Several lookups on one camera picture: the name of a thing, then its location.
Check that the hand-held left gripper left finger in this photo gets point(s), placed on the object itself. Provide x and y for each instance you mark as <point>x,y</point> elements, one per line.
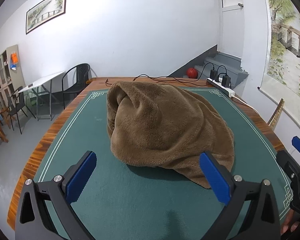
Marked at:
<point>81,177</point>

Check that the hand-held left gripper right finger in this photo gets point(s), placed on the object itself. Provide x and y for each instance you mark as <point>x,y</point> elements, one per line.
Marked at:
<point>216,177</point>

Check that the brown fleece garment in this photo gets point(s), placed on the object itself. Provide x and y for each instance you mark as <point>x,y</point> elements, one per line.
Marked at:
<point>165,125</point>

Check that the person's right hand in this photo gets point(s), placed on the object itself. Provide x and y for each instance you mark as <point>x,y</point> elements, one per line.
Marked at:
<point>290,223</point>

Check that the wooden chair backrest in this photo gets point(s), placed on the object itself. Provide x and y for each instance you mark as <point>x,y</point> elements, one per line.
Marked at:
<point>276,115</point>

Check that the green table mat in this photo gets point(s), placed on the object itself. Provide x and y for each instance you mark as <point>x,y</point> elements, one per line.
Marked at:
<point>77,135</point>

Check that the white power strip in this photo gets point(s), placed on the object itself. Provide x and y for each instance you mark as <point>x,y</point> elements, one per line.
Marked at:
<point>226,90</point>

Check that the black charger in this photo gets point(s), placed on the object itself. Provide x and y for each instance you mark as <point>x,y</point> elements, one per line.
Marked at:
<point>226,81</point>
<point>213,74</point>

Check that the black metal chair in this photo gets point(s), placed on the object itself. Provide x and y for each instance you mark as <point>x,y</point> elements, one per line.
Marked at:
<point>76,80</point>
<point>17,102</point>

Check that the hanging scroll painting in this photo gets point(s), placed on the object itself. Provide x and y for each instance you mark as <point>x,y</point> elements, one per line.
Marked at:
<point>287,50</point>

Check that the white folding table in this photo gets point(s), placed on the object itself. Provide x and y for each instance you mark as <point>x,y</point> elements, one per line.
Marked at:
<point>42,81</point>

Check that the orange basketball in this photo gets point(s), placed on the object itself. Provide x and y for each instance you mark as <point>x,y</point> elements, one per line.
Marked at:
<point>192,73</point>

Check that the grey concrete staircase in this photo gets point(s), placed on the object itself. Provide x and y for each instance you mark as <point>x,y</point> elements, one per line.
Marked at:
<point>227,61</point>

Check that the grey glass-door cabinet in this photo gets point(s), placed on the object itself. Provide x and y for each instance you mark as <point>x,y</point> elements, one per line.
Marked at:
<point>3,80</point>

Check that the white door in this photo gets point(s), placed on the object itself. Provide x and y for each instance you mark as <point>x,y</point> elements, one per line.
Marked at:
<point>231,30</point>

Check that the framed landscape painting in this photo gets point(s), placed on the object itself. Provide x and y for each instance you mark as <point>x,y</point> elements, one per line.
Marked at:
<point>46,11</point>

